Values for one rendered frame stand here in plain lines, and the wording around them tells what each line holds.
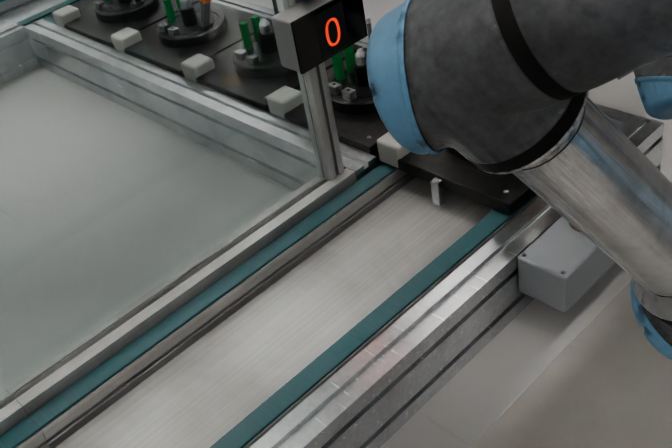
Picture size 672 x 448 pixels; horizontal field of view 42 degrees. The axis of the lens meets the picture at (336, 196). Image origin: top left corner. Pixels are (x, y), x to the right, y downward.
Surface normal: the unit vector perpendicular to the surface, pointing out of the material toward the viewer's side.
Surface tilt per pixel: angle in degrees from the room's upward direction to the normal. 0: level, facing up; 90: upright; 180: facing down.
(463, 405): 0
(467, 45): 71
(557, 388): 0
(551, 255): 0
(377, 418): 90
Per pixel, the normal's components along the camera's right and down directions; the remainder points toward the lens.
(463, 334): 0.70, 0.33
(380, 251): -0.15, -0.80
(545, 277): -0.70, 0.50
